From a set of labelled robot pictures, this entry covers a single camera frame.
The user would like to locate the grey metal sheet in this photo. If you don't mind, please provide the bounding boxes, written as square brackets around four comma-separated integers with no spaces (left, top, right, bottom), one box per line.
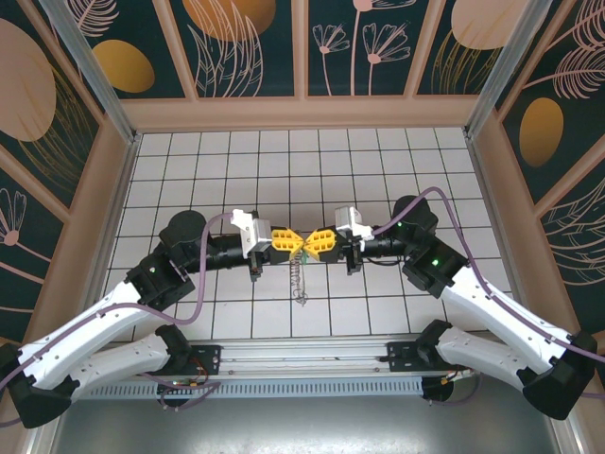
[27,373,582,454]

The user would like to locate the aluminium table side rail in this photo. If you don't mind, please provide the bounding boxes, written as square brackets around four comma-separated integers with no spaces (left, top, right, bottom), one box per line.
[465,131,538,335]
[82,134,142,325]

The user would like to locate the slotted grey cable duct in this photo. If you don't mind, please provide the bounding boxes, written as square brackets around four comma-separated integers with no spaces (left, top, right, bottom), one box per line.
[87,377,425,401]

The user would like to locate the small red base wires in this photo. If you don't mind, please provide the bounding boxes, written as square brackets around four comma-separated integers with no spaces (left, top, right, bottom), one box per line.
[441,361,474,384]
[186,361,212,387]

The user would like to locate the silver keyring with coil chain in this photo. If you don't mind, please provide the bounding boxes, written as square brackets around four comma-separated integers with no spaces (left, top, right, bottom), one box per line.
[287,250,313,306]

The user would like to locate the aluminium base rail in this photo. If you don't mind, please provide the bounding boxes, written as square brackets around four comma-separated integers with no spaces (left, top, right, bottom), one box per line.
[188,336,426,379]

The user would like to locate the aluminium frame post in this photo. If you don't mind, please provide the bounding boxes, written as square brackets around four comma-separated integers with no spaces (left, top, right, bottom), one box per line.
[465,0,567,141]
[37,0,141,146]

